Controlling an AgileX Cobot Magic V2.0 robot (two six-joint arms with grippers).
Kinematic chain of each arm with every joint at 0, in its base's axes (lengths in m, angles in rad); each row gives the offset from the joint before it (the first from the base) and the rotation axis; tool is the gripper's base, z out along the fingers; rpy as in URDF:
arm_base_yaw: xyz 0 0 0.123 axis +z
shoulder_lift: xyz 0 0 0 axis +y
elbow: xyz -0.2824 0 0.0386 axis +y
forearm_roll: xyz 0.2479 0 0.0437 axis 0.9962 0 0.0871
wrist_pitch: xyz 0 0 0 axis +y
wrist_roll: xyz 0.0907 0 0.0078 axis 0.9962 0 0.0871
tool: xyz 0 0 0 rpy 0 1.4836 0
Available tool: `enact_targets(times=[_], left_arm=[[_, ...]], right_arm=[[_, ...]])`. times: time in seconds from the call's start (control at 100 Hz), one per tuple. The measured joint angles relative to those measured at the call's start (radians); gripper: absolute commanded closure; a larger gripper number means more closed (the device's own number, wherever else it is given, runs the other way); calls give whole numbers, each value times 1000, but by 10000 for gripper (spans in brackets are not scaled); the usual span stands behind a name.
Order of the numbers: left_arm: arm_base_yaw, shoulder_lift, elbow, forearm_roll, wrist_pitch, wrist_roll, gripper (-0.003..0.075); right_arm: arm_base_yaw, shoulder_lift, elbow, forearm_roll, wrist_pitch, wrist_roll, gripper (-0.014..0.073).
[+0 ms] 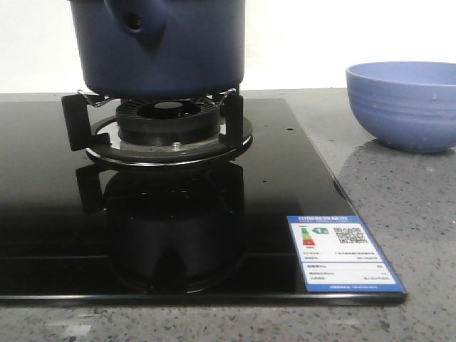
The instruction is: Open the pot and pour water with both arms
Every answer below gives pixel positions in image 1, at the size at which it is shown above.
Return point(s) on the light blue ceramic bowl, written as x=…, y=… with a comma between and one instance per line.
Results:
x=406, y=105

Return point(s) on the black pot support grate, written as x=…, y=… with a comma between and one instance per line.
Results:
x=102, y=142

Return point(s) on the dark blue cooking pot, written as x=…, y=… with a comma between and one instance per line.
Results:
x=160, y=49

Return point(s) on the black burner head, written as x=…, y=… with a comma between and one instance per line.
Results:
x=163, y=123

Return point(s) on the blue energy label sticker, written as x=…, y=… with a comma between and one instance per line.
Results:
x=338, y=254

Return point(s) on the black glass gas stove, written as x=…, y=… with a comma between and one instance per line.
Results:
x=73, y=232

